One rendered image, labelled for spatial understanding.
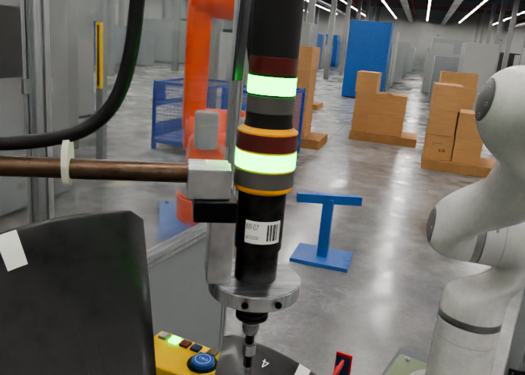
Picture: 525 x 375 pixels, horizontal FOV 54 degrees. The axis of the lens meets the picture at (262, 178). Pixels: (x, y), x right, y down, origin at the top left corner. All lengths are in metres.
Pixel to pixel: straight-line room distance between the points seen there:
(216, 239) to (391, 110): 9.29
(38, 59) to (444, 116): 7.11
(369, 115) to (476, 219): 8.72
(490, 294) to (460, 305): 0.06
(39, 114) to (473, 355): 0.98
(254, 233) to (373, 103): 9.27
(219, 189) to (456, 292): 0.78
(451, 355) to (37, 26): 1.03
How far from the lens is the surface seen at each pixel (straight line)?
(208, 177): 0.35
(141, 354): 0.47
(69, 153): 0.36
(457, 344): 1.10
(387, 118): 9.63
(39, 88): 1.14
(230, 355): 0.71
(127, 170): 0.36
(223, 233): 0.36
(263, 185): 0.35
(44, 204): 1.19
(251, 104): 0.35
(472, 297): 1.07
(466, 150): 7.99
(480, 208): 0.93
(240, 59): 0.37
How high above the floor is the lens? 1.63
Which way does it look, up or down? 15 degrees down
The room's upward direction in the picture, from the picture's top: 5 degrees clockwise
